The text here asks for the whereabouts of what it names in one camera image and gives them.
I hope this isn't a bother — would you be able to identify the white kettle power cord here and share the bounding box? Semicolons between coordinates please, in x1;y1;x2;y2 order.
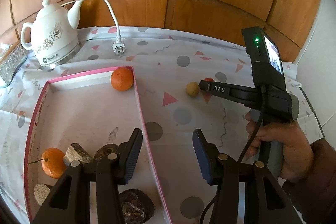
60;0;127;58

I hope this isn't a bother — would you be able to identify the pink shallow tray box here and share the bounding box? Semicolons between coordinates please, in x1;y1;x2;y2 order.
24;68;171;223

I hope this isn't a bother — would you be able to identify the dark brown round fruit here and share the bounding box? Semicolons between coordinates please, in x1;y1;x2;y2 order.
93;144;118;161
119;188;155;224

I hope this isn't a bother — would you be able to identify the right forearm dark sleeve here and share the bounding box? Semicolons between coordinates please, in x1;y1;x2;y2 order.
282;139;336;223

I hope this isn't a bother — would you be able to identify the right hand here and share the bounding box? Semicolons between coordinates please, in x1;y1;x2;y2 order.
245;122;314;183

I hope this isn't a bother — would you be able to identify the orange tangerine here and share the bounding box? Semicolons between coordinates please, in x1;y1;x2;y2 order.
110;67;134;92
41;147;67;179

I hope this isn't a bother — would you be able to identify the silver ornate tissue box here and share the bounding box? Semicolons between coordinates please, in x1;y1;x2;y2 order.
0;41;27;88

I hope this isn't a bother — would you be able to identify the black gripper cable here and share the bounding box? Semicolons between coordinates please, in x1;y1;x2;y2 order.
199;84;267;224

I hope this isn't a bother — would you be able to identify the dark cylinder fruit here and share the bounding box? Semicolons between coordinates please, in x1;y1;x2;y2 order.
34;183;52;206
63;143;93;166

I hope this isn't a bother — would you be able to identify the patterned white tablecloth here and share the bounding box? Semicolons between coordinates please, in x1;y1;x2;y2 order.
0;26;325;224

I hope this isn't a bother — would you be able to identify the red tomato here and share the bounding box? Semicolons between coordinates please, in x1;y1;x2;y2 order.
203;78;215;82

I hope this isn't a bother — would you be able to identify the white ceramic electric kettle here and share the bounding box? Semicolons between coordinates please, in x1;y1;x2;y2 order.
21;0;83;69

